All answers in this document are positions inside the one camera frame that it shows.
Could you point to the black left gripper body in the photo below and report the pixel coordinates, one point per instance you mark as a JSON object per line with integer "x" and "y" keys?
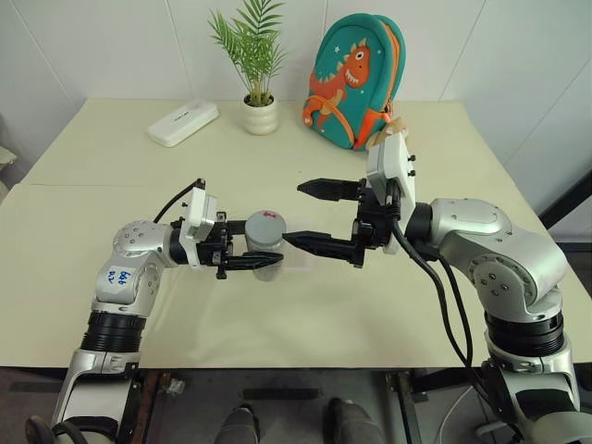
{"x": 215, "y": 248}

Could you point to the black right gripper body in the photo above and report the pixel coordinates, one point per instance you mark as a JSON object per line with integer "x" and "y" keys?
{"x": 372, "y": 223}

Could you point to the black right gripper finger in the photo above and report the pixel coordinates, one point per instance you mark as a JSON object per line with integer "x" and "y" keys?
{"x": 330, "y": 189}
{"x": 324, "y": 246}

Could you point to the clear plastic jar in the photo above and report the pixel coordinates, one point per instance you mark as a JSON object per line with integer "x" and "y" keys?
{"x": 267, "y": 275}

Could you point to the grey jar lid red mark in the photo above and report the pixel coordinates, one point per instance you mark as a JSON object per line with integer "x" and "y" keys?
{"x": 266, "y": 226}

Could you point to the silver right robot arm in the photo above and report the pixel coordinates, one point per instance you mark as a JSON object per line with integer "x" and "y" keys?
{"x": 485, "y": 231}

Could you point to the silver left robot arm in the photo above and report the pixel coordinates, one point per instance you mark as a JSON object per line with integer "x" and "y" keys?
{"x": 136, "y": 245}

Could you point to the cream table cover sheet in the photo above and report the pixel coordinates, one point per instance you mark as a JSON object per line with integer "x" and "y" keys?
{"x": 296, "y": 314}

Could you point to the beige backpack tag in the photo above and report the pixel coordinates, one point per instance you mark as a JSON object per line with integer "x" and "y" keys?
{"x": 394, "y": 127}

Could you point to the teal dinosaur backpack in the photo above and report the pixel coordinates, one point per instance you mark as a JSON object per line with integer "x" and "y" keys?
{"x": 356, "y": 92}

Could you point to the white ribbed plant pot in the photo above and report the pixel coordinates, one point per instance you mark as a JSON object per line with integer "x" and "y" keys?
{"x": 260, "y": 118}

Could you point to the white label blue writing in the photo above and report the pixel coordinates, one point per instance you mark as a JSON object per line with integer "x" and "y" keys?
{"x": 118, "y": 279}

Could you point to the white oblong case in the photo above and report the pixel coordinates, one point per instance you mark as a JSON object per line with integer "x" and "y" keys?
{"x": 182, "y": 122}

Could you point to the black flat bar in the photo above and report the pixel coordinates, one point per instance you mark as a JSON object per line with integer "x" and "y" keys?
{"x": 280, "y": 393}

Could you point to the green artificial palm plant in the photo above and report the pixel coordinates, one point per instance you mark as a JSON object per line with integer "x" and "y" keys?
{"x": 252, "y": 46}

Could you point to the dark rounded shape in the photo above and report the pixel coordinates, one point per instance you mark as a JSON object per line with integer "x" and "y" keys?
{"x": 351, "y": 422}
{"x": 238, "y": 425}

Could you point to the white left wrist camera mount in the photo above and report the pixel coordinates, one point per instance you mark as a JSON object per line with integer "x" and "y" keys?
{"x": 199, "y": 213}

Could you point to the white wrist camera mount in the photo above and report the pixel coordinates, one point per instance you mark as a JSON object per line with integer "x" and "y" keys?
{"x": 393, "y": 166}
{"x": 199, "y": 213}

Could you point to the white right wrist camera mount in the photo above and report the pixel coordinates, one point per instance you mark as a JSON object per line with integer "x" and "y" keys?
{"x": 393, "y": 166}

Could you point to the rusty table frame leg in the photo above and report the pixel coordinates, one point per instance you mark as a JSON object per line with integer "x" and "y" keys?
{"x": 150, "y": 398}

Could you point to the black table frame leg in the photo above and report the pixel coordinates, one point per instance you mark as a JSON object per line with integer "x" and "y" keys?
{"x": 407, "y": 402}

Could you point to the black diagonal frame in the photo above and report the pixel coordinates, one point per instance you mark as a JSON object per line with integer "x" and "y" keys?
{"x": 566, "y": 203}

